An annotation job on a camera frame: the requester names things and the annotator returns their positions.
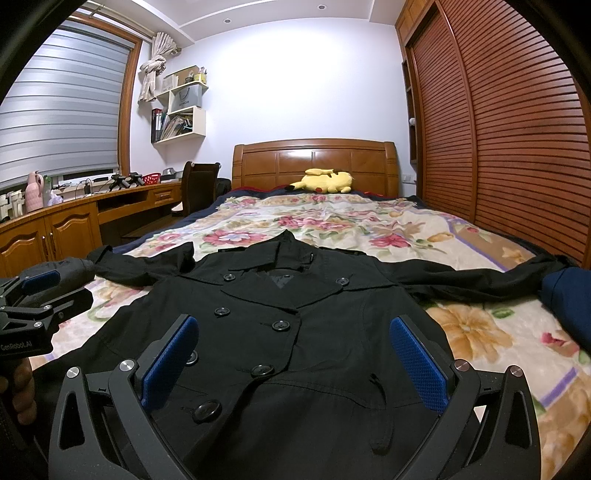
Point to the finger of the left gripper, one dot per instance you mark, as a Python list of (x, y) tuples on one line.
[(16, 289), (48, 315)]

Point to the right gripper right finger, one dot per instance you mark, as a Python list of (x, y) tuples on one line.
[(486, 426)]

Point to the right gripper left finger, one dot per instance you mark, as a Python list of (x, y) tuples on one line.
[(103, 427)]

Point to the black double-breasted coat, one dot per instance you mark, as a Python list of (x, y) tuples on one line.
[(296, 377)]

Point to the person's left hand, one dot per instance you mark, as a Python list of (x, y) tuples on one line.
[(20, 391)]

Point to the folded dark grey garment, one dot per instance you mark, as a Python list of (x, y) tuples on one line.
[(74, 273)]

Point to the wooden desk with cabinets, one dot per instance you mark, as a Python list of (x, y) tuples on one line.
[(77, 227)]

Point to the folded navy blue garment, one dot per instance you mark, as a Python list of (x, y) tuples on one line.
[(567, 294)]

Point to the red basket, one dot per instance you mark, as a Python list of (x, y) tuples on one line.
[(151, 179)]

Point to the grey window roller blind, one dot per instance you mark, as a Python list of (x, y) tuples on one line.
[(61, 115)]

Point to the dark brown desk chair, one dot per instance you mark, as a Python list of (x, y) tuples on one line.
[(198, 187)]

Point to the tied beige curtain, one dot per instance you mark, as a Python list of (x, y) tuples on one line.
[(163, 46)]

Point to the wooden bed headboard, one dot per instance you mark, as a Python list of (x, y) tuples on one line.
[(264, 166)]

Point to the louvered wooden wardrobe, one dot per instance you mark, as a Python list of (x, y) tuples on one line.
[(501, 133)]

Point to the yellow Pikachu plush toy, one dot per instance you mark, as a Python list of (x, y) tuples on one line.
[(324, 181)]

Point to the white wall shelf unit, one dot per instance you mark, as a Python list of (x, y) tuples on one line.
[(180, 114)]

